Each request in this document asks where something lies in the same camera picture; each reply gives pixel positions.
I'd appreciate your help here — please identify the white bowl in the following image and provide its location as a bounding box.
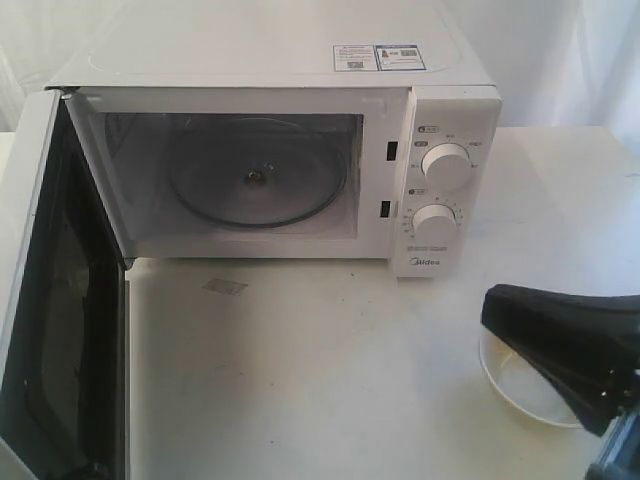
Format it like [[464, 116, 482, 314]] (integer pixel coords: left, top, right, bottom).
[[478, 329, 582, 429]]

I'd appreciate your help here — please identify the blue warning sticker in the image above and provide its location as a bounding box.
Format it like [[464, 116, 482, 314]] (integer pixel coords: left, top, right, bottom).
[[333, 44, 426, 72]]

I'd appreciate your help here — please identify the lower white control knob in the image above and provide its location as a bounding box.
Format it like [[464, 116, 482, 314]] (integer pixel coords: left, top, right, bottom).
[[411, 204, 457, 243]]

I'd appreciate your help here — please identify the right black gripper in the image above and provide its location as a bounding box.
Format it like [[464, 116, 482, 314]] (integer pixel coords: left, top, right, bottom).
[[481, 284, 639, 479]]

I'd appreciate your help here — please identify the glass turntable plate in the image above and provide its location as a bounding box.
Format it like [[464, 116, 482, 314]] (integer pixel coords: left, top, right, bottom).
[[169, 117, 349, 229]]

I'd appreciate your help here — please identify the white microwave oven body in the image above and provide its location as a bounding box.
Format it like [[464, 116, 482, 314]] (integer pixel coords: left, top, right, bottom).
[[50, 14, 501, 278]]

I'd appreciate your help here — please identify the white microwave door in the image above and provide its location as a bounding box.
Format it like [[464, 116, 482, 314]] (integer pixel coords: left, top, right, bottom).
[[1, 90, 130, 479]]

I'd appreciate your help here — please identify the white control knob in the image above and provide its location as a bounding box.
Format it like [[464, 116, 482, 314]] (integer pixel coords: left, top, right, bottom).
[[421, 143, 471, 180], [411, 204, 457, 243]]

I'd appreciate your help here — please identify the upper white control knob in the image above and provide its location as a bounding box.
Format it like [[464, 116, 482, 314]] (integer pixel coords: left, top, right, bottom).
[[421, 143, 471, 180]]

